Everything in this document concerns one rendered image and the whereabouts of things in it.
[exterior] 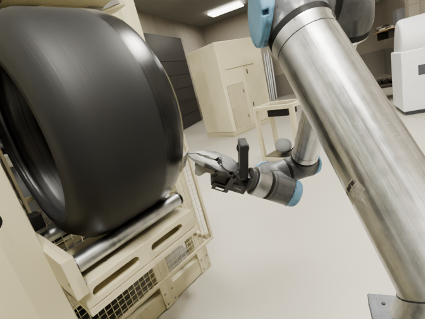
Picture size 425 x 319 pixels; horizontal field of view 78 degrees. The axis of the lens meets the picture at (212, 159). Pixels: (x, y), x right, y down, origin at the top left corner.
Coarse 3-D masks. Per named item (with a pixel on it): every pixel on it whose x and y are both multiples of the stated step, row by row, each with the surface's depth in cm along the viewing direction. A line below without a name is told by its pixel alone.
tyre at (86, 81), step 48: (0, 48) 50; (48, 48) 47; (96, 48) 52; (144, 48) 60; (0, 96) 79; (48, 96) 46; (96, 96) 49; (144, 96) 56; (48, 144) 51; (96, 144) 49; (144, 144) 57; (48, 192) 86; (96, 192) 53; (144, 192) 63
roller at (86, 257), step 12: (156, 204) 77; (168, 204) 78; (180, 204) 82; (144, 216) 73; (156, 216) 75; (120, 228) 68; (132, 228) 69; (144, 228) 73; (108, 240) 65; (120, 240) 67; (84, 252) 61; (96, 252) 62; (108, 252) 65; (84, 264) 60
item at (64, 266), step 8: (40, 240) 67; (48, 240) 66; (48, 248) 61; (56, 248) 60; (48, 256) 59; (56, 256) 56; (64, 256) 56; (72, 256) 55; (56, 264) 55; (64, 264) 54; (72, 264) 55; (56, 272) 59; (64, 272) 54; (72, 272) 55; (80, 272) 56; (64, 280) 57; (72, 280) 55; (80, 280) 56; (64, 288) 61; (72, 288) 55; (80, 288) 56; (80, 296) 56
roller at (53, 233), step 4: (48, 228) 81; (52, 228) 81; (56, 228) 81; (40, 232) 79; (44, 232) 79; (48, 232) 80; (52, 232) 80; (56, 232) 81; (60, 232) 82; (64, 232) 83; (44, 236) 79; (48, 236) 79; (52, 236) 80; (56, 236) 81; (60, 236) 82; (52, 240) 81
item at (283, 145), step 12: (252, 108) 336; (264, 108) 321; (276, 108) 308; (288, 108) 308; (276, 132) 363; (276, 144) 340; (288, 144) 331; (264, 156) 351; (276, 156) 339; (288, 156) 327
